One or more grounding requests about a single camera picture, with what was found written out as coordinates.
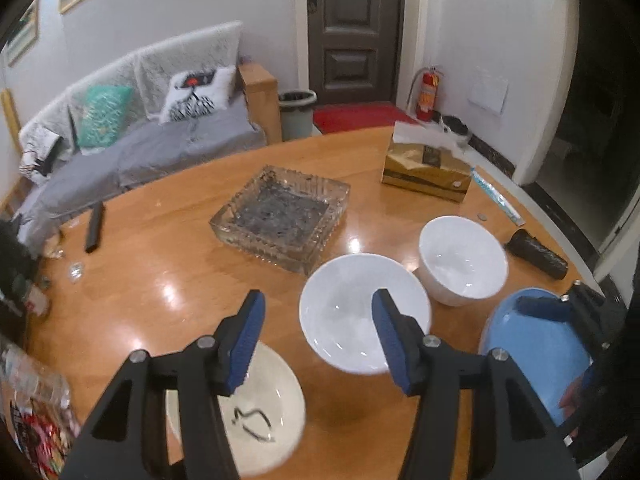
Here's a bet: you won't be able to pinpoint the wooden sofa with grey sheet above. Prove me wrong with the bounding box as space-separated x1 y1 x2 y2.
0 21 279 256

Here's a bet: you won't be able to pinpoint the square glass ashtray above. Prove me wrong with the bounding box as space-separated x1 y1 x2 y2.
209 164 351 275

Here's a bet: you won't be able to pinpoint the person's right hand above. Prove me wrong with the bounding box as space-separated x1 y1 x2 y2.
559 374 584 423

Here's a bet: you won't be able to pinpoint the red fire extinguisher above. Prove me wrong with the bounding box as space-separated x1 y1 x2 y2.
408 65 445 122

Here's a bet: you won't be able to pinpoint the colourful printed packets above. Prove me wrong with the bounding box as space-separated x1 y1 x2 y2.
7 395 82 476

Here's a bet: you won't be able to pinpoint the small white bowl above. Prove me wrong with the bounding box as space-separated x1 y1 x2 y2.
412 215 509 308

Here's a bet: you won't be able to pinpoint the grey green trash bin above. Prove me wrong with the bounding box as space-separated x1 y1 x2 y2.
277 89 318 142

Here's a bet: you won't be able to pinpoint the black bag roll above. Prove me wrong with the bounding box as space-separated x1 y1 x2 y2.
503 228 570 280

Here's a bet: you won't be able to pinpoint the clear plastic bottle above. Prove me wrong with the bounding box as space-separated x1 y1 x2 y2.
0 342 71 411

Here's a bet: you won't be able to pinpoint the white blue tube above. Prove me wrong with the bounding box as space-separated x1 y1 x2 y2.
471 169 526 227

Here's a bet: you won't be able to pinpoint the white wall paper sheet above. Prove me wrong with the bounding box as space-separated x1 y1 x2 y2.
468 66 511 115

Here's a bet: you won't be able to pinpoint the cream plate with black drawing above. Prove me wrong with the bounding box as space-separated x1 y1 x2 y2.
166 341 307 478

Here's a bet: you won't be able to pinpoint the small framed wall picture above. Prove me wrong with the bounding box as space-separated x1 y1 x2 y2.
5 0 41 68

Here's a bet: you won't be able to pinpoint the black remote control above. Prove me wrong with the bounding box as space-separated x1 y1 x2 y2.
84 202 106 254

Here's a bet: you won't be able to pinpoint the golden tissue box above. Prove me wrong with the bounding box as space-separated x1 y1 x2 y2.
381 120 474 204

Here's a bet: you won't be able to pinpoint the teal patterned pillow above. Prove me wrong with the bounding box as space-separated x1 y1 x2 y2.
77 84 135 150

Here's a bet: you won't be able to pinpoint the large white bowl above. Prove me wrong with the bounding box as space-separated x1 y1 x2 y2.
299 253 433 376

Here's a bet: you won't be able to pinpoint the white fluffy sofa throw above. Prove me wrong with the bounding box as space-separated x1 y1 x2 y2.
20 21 245 133

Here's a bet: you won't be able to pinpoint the white pillow with black print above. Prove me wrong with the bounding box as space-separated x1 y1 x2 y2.
158 65 237 125

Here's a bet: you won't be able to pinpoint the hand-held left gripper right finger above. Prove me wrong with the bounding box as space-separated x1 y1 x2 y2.
371 288 581 480

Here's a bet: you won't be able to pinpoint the red door mat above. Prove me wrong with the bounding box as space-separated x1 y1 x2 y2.
313 102 424 135

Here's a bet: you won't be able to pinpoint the blue plate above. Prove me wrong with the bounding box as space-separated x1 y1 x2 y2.
478 287 594 428

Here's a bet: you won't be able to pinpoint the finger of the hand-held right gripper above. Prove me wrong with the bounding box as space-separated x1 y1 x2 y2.
516 281 627 353

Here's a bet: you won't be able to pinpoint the black white printed cushion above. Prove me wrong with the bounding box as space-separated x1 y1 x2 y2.
19 122 65 186

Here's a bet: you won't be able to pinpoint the dark panelled door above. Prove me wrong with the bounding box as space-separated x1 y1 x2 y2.
305 0 404 107

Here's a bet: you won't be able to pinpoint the dark round floor object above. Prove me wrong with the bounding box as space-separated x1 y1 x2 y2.
434 114 475 145

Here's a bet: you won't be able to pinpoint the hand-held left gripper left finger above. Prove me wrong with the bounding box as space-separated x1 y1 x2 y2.
60 289 266 480

